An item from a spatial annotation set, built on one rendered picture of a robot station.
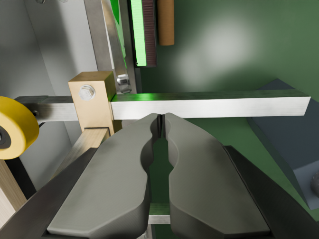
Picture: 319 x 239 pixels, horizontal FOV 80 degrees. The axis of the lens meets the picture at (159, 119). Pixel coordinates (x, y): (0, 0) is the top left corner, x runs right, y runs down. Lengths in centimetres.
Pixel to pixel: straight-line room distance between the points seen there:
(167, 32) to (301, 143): 74
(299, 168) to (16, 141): 78
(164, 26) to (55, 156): 74
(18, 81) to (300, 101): 51
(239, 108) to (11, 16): 46
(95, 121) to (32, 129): 8
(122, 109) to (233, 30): 94
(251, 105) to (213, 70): 88
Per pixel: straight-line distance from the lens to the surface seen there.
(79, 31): 52
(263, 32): 121
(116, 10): 37
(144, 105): 28
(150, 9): 40
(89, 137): 28
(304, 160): 83
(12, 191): 42
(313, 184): 88
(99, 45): 42
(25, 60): 52
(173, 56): 112
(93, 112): 29
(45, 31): 55
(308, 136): 91
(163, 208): 44
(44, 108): 33
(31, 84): 53
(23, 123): 29
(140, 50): 40
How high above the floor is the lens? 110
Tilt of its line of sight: 61 degrees down
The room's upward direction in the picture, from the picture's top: 176 degrees counter-clockwise
